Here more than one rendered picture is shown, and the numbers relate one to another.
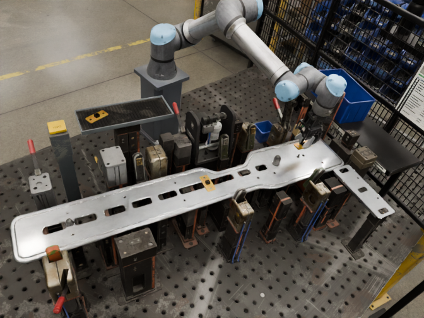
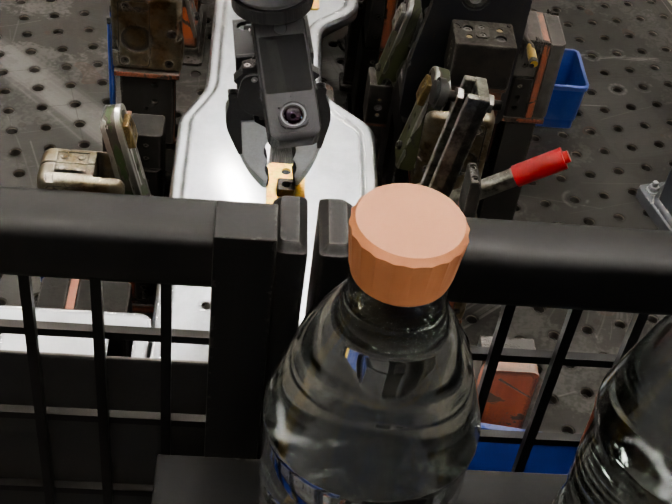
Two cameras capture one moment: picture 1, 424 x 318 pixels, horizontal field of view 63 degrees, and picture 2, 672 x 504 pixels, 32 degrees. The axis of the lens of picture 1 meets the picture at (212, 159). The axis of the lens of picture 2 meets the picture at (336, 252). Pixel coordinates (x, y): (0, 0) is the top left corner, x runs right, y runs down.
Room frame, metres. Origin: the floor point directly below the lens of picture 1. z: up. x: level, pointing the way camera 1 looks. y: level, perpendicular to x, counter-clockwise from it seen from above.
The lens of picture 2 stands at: (1.62, -1.12, 1.82)
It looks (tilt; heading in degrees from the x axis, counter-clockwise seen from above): 44 degrees down; 117
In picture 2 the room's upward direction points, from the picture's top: 8 degrees clockwise
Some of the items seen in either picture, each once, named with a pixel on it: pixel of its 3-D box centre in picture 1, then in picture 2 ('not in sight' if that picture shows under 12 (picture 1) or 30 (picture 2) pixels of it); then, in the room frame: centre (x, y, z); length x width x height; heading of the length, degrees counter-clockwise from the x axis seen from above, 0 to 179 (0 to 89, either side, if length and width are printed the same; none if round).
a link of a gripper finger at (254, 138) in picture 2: (306, 144); (253, 137); (1.14, -0.39, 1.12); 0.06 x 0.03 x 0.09; 129
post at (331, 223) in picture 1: (339, 200); not in sight; (1.10, -0.63, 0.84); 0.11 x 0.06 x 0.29; 34
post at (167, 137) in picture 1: (165, 169); not in sight; (1.05, 0.20, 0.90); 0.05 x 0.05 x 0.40; 34
